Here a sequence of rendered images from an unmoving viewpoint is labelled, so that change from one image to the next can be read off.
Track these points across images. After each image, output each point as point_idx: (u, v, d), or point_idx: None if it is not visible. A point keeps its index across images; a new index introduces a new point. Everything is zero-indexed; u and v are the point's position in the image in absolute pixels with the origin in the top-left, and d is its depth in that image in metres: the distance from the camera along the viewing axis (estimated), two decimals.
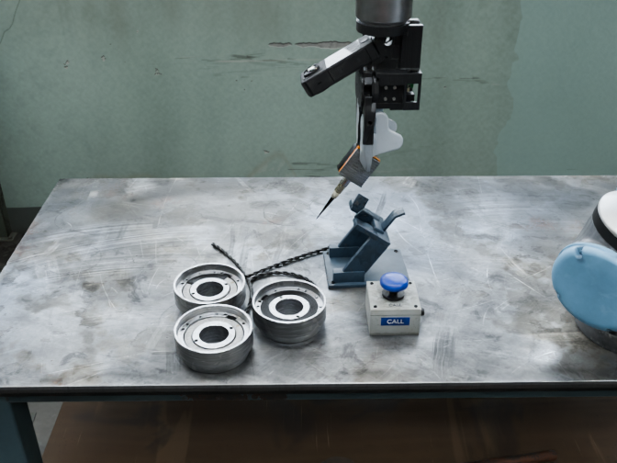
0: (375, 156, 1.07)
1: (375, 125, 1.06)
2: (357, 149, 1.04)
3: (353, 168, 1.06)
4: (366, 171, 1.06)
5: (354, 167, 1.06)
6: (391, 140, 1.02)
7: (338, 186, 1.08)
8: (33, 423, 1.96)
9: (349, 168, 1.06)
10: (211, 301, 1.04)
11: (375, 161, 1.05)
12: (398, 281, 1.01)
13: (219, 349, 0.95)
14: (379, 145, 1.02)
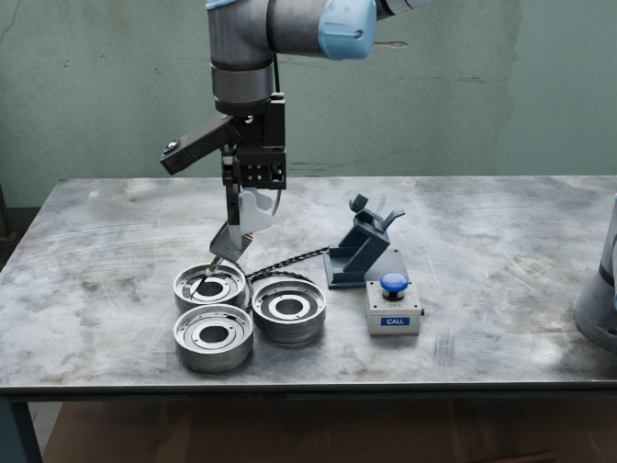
0: (250, 233, 1.00)
1: None
2: (227, 227, 0.98)
3: (223, 245, 1.00)
4: (239, 248, 1.00)
5: (226, 244, 0.99)
6: (260, 219, 0.96)
7: (211, 265, 1.02)
8: (33, 423, 1.96)
9: (219, 245, 1.00)
10: (211, 301, 1.04)
11: (248, 238, 0.99)
12: (398, 281, 1.01)
13: (219, 349, 0.95)
14: (248, 224, 0.96)
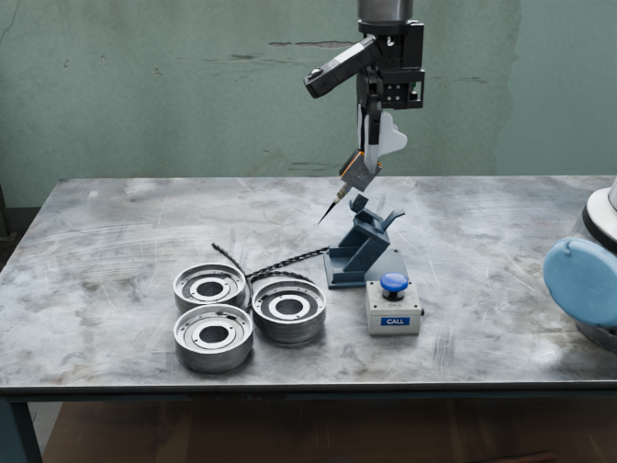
0: (377, 161, 1.08)
1: None
2: (359, 154, 1.05)
3: (354, 174, 1.06)
4: (368, 176, 1.07)
5: (356, 173, 1.06)
6: (396, 140, 1.03)
7: (340, 192, 1.09)
8: (33, 423, 1.96)
9: (351, 174, 1.06)
10: None
11: (378, 165, 1.06)
12: (398, 281, 1.01)
13: (219, 349, 0.95)
14: (384, 145, 1.03)
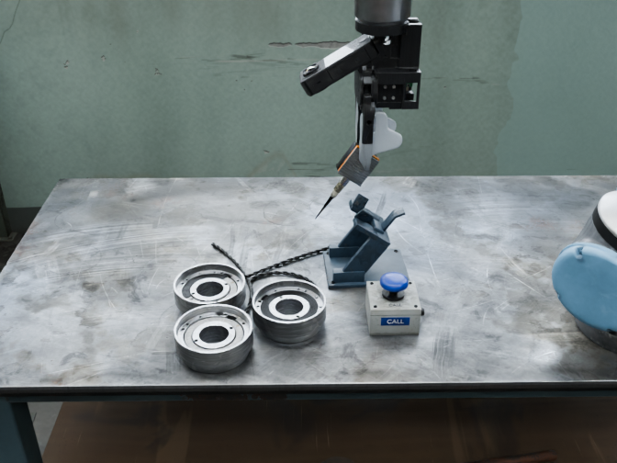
0: (375, 154, 1.07)
1: (374, 124, 1.07)
2: (356, 148, 1.04)
3: (352, 167, 1.06)
4: (365, 170, 1.06)
5: (353, 166, 1.06)
6: (390, 139, 1.02)
7: (337, 186, 1.08)
8: (33, 423, 1.96)
9: (348, 167, 1.06)
10: (211, 301, 1.04)
11: (375, 159, 1.06)
12: (398, 281, 1.01)
13: (219, 349, 0.95)
14: (378, 144, 1.03)
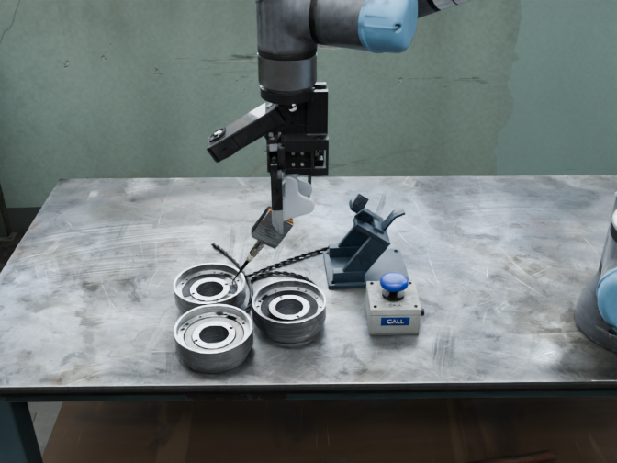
0: (290, 219, 1.04)
1: None
2: (268, 212, 1.02)
3: (265, 231, 1.03)
4: (280, 233, 1.03)
5: (267, 230, 1.03)
6: (302, 204, 0.99)
7: (252, 250, 1.05)
8: (33, 423, 1.96)
9: (262, 231, 1.03)
10: None
11: (289, 223, 1.03)
12: (398, 281, 1.01)
13: (219, 349, 0.95)
14: (290, 209, 1.00)
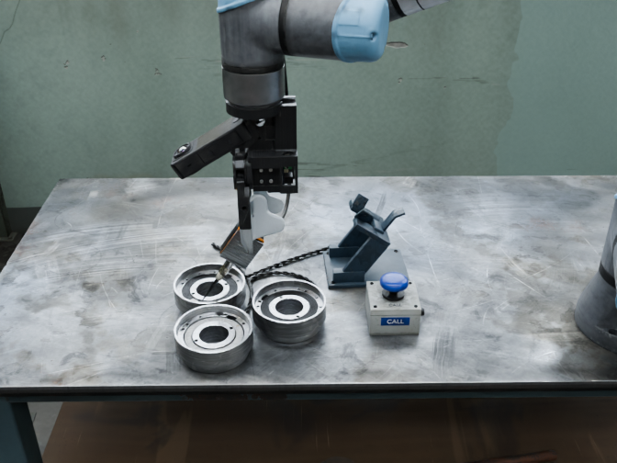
0: (261, 236, 1.00)
1: None
2: (237, 231, 0.97)
3: (234, 250, 0.99)
4: (250, 253, 0.99)
5: (236, 249, 0.99)
6: (272, 222, 0.95)
7: (221, 268, 1.01)
8: (33, 423, 1.96)
9: (230, 250, 0.99)
10: None
11: (259, 242, 0.98)
12: (398, 281, 1.01)
13: (219, 349, 0.95)
14: (259, 229, 0.95)
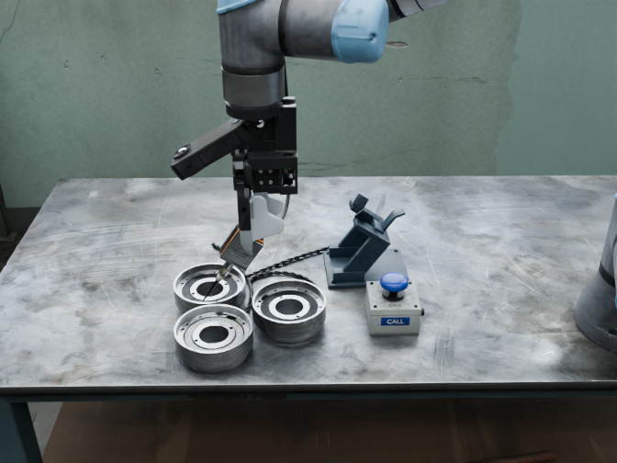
0: (261, 237, 1.00)
1: None
2: (237, 232, 0.97)
3: (234, 252, 0.99)
4: (250, 254, 0.99)
5: (236, 251, 0.98)
6: (272, 224, 0.95)
7: (221, 269, 1.01)
8: (33, 423, 1.96)
9: (230, 252, 0.99)
10: None
11: (259, 243, 0.98)
12: (398, 281, 1.01)
13: (219, 349, 0.95)
14: (259, 230, 0.95)
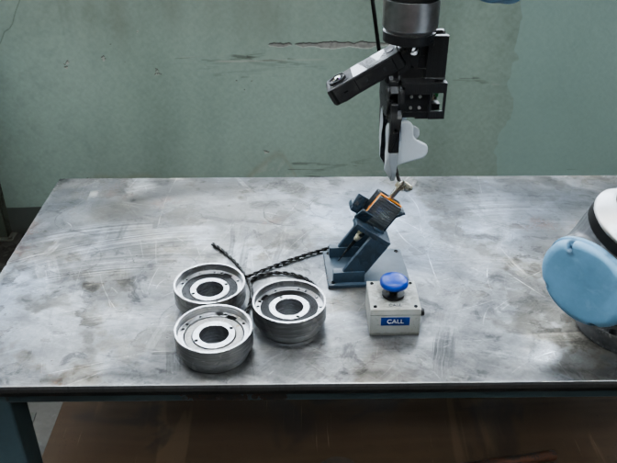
0: (397, 201, 1.11)
1: None
2: (380, 197, 1.09)
3: (375, 214, 1.10)
4: (388, 217, 1.10)
5: (377, 213, 1.10)
6: (416, 148, 1.03)
7: (360, 231, 1.12)
8: (33, 423, 1.96)
9: (372, 214, 1.10)
10: None
11: (398, 207, 1.10)
12: (398, 281, 1.01)
13: (219, 349, 0.95)
14: (404, 153, 1.03)
